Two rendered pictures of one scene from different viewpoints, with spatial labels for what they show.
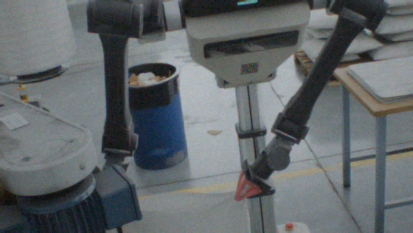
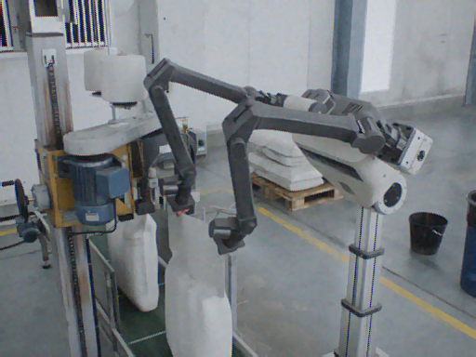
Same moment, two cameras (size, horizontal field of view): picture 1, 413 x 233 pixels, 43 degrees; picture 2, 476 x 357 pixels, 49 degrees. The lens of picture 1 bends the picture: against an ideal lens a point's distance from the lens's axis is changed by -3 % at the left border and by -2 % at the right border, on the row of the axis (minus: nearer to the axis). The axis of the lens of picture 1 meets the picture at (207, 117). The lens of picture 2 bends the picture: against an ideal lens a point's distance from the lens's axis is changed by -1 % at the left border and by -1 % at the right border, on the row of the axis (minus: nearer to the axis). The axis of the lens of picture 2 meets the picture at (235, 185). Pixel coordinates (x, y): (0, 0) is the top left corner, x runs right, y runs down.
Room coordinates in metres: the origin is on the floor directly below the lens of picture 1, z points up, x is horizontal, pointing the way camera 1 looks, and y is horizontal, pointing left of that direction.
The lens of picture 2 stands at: (0.45, -1.58, 1.88)
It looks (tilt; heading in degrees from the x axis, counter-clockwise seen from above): 20 degrees down; 62
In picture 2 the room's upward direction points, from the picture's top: straight up
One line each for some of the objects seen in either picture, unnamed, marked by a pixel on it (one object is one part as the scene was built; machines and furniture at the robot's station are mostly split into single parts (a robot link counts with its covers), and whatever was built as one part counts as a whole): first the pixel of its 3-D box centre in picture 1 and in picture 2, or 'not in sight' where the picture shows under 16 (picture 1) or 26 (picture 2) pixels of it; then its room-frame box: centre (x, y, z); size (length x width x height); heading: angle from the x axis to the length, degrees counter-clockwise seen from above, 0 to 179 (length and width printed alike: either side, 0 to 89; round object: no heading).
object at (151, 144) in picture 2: not in sight; (156, 155); (1.22, 0.59, 1.21); 0.30 x 0.25 x 0.30; 93
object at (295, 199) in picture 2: not in sight; (312, 180); (3.63, 2.63, 0.07); 1.20 x 0.82 x 0.14; 5
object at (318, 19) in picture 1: (336, 17); not in sight; (4.57, -1.26, 0.57); 0.66 x 0.42 x 0.13; 85
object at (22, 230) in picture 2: not in sight; (29, 228); (0.79, 2.11, 0.35); 0.30 x 0.15 x 0.15; 93
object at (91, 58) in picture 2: not in sight; (100, 69); (1.00, 0.58, 1.61); 0.15 x 0.14 x 0.17; 93
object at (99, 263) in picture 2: not in sight; (84, 264); (0.94, 1.03, 0.54); 1.05 x 0.02 x 0.41; 93
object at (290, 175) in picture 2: not in sight; (303, 167); (3.35, 2.40, 0.32); 0.66 x 0.43 x 0.15; 5
